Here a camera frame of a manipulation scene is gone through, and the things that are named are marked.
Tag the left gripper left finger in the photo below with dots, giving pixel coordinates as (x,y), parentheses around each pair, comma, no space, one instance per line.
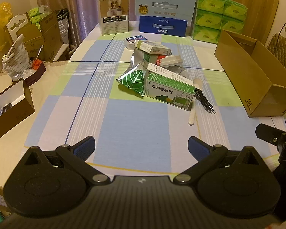
(74,158)

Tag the white Mecobalamin tablet box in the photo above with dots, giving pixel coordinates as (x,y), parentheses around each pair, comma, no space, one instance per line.
(152,48)

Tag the red candy wrapper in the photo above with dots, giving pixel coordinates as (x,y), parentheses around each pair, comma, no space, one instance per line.
(159,59)

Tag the silver green leaf pouch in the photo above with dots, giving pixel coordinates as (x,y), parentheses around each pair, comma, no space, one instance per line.
(134,78)

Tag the large open cardboard box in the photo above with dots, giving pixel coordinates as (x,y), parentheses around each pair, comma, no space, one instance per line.
(257,76)

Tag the white humidifier product box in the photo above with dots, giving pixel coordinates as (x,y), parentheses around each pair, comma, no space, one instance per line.
(113,16)

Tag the dark blue milk carton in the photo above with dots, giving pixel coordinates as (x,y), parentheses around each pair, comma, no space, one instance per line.
(162,25)

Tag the brown open side box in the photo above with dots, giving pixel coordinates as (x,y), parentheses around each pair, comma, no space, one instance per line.
(16,104)

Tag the white wall plug adapter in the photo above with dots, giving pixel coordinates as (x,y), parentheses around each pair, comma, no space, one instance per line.
(171,60)

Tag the blue floss pick box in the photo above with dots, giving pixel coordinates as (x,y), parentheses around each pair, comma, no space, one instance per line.
(129,43)

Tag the green white medicine box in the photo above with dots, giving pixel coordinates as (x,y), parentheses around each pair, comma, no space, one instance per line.
(166,86)

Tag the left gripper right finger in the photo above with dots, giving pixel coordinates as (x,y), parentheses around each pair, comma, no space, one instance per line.
(208,158)

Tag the bagged metal hook rack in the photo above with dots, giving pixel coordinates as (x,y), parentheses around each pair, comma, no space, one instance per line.
(179,70)

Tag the white plastic spoon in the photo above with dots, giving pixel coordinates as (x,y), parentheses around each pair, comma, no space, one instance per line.
(197,84)

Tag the light blue milk carton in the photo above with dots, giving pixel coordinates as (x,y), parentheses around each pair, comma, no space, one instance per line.
(176,9)

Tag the quilted beige chair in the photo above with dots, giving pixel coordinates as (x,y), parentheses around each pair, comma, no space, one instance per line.
(277,46)

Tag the crumpled silver plastic bag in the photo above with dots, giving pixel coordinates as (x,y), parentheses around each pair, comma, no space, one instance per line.
(16,63)

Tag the green tissue pack stack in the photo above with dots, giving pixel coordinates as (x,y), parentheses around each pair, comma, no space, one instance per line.
(213,16)

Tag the brown cardboard boxes stack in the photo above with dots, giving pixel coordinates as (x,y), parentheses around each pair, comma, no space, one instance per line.
(45,39)

